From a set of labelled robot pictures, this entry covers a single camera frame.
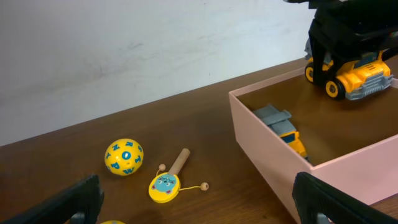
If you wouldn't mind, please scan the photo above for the yellow wooden rattle drum toy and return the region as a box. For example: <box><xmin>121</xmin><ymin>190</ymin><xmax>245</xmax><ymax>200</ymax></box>
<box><xmin>148</xmin><ymin>148</ymin><xmax>210</xmax><ymax>203</ymax></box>

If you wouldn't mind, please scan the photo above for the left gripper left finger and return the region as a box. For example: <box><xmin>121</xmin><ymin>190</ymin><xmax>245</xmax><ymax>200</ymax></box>
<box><xmin>2</xmin><ymin>175</ymin><xmax>104</xmax><ymax>224</ymax></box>

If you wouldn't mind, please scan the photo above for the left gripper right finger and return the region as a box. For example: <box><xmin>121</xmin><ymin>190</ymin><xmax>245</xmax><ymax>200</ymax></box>
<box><xmin>292</xmin><ymin>172</ymin><xmax>397</xmax><ymax>224</ymax></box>

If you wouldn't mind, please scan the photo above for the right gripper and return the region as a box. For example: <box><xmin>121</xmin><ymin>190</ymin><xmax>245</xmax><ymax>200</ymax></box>
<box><xmin>286</xmin><ymin>0</ymin><xmax>397</xmax><ymax>85</ymax></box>

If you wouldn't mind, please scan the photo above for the yellow grey dump truck toy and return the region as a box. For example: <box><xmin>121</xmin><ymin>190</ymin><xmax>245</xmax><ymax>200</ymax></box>
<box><xmin>253</xmin><ymin>104</ymin><xmax>308</xmax><ymax>160</ymax></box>

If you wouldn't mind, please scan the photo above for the yellow ball with eye face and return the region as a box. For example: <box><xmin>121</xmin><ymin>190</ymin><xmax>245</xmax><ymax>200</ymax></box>
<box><xmin>100</xmin><ymin>220</ymin><xmax>125</xmax><ymax>224</ymax></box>

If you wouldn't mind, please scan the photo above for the yellow grey tanker truck toy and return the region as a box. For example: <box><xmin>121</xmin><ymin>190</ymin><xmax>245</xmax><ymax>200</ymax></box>
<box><xmin>304</xmin><ymin>40</ymin><xmax>397</xmax><ymax>100</ymax></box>

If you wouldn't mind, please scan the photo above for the yellow ball with blue letters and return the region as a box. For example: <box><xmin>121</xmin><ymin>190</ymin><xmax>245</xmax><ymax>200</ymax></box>
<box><xmin>104</xmin><ymin>138</ymin><xmax>144</xmax><ymax>176</ymax></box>

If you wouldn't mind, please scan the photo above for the pink cardboard box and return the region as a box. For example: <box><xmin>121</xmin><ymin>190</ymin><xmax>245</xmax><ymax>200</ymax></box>
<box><xmin>229</xmin><ymin>68</ymin><xmax>397</xmax><ymax>222</ymax></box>

